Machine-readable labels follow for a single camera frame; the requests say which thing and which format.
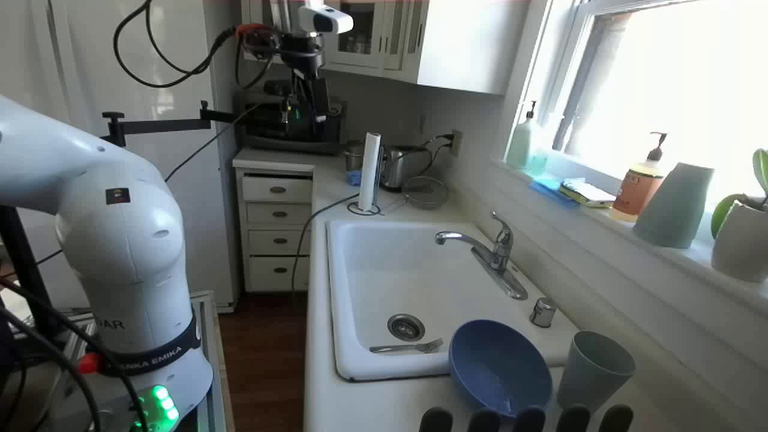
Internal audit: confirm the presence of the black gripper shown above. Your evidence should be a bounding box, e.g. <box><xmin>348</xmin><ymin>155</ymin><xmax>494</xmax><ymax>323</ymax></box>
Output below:
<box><xmin>275</xmin><ymin>30</ymin><xmax>332</xmax><ymax>140</ymax></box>

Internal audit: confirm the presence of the blue bowl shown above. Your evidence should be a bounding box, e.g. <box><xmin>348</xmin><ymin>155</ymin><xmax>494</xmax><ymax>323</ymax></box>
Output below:
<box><xmin>446</xmin><ymin>316</ymin><xmax>553</xmax><ymax>419</ymax></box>

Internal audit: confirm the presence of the black plate rack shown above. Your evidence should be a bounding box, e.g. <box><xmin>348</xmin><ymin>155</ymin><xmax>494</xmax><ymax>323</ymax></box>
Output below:
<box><xmin>418</xmin><ymin>404</ymin><xmax>637</xmax><ymax>432</ymax></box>

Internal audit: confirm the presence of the small metal kettle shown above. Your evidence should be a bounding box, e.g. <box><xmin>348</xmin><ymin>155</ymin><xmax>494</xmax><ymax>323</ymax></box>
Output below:
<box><xmin>376</xmin><ymin>143</ymin><xmax>413</xmax><ymax>195</ymax></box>

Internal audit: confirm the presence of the white drawer cabinet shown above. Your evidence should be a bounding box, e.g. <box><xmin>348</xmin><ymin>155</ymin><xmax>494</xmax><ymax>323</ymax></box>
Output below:
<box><xmin>230</xmin><ymin>146</ymin><xmax>319</xmax><ymax>297</ymax></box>

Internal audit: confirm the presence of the white kitchen sink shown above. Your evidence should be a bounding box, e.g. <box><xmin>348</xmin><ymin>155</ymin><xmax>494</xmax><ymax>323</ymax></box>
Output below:
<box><xmin>320</xmin><ymin>216</ymin><xmax>580</xmax><ymax>383</ymax></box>

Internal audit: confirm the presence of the white-green soap pump bottle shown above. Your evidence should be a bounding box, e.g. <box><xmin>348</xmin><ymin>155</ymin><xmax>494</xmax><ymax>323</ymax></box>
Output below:
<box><xmin>503</xmin><ymin>98</ymin><xmax>536</xmax><ymax>172</ymax></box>

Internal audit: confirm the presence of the small clear teal bottle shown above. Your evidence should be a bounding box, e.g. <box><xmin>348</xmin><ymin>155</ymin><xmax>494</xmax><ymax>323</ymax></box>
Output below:
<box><xmin>523</xmin><ymin>117</ymin><xmax>556</xmax><ymax>179</ymax></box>

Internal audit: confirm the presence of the chrome sink faucet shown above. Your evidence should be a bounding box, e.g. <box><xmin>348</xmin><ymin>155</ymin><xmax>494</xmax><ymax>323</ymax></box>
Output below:
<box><xmin>433</xmin><ymin>208</ymin><xmax>532</xmax><ymax>302</ymax></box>

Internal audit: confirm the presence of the blue sponge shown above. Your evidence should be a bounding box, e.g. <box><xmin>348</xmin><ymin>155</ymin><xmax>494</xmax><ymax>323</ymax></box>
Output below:
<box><xmin>527</xmin><ymin>167</ymin><xmax>580</xmax><ymax>208</ymax></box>

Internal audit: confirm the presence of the metal spoon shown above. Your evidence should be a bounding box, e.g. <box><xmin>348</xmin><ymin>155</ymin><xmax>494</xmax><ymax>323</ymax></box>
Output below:
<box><xmin>367</xmin><ymin>335</ymin><xmax>446</xmax><ymax>358</ymax></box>

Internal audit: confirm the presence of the yellow-green sponge stack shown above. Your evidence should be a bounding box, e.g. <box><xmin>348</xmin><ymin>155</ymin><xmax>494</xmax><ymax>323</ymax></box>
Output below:
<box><xmin>556</xmin><ymin>174</ymin><xmax>618</xmax><ymax>210</ymax></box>

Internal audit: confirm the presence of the chrome sink sprayer cap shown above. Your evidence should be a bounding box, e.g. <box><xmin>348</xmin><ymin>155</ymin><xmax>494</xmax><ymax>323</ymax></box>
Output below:
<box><xmin>527</xmin><ymin>294</ymin><xmax>558</xmax><ymax>332</ymax></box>

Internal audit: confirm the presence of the red round knob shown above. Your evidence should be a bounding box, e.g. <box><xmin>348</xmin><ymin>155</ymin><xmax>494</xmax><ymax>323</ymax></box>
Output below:
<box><xmin>74</xmin><ymin>350</ymin><xmax>103</xmax><ymax>378</ymax></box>

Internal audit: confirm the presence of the orange soap pump bottle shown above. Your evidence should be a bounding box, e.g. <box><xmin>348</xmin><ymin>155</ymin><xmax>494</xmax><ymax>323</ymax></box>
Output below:
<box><xmin>611</xmin><ymin>129</ymin><xmax>672</xmax><ymax>220</ymax></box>

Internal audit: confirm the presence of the teal ceramic vase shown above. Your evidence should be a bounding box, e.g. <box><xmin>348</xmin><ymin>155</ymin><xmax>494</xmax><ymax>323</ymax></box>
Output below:
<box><xmin>631</xmin><ymin>161</ymin><xmax>716</xmax><ymax>251</ymax></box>

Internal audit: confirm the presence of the grey-green plastic cup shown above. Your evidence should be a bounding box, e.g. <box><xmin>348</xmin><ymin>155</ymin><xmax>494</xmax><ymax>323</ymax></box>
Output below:
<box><xmin>553</xmin><ymin>329</ymin><xmax>637</xmax><ymax>412</ymax></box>

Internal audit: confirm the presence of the green house plant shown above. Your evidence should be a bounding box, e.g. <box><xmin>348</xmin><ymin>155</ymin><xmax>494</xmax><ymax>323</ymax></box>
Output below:
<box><xmin>708</xmin><ymin>146</ymin><xmax>768</xmax><ymax>239</ymax></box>

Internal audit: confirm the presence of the white plant pot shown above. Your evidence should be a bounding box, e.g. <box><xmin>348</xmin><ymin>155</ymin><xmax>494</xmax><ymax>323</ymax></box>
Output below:
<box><xmin>709</xmin><ymin>195</ymin><xmax>768</xmax><ymax>285</ymax></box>

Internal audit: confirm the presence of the black counter power cable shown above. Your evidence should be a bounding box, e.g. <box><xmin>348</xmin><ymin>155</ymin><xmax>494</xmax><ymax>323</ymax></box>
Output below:
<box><xmin>288</xmin><ymin>190</ymin><xmax>362</xmax><ymax>305</ymax></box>

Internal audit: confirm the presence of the thin black camera cable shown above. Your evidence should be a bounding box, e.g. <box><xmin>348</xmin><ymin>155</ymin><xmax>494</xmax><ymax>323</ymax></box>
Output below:
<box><xmin>163</xmin><ymin>100</ymin><xmax>247</xmax><ymax>184</ymax></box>

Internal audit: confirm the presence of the wire mesh strainer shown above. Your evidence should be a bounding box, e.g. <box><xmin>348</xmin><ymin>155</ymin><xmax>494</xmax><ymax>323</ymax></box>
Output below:
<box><xmin>400</xmin><ymin>172</ymin><xmax>450</xmax><ymax>214</ymax></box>

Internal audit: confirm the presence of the white glass-door wall cabinet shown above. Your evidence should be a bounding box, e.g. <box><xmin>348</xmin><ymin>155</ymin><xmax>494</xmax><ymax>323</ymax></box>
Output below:
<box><xmin>238</xmin><ymin>0</ymin><xmax>532</xmax><ymax>98</ymax></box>

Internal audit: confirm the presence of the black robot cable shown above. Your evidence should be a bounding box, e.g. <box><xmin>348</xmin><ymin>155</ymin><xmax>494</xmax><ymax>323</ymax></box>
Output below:
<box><xmin>110</xmin><ymin>0</ymin><xmax>277</xmax><ymax>92</ymax></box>

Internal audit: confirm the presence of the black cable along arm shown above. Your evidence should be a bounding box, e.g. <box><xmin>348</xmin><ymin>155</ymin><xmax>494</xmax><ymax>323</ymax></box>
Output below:
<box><xmin>0</xmin><ymin>274</ymin><xmax>154</xmax><ymax>432</ymax></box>

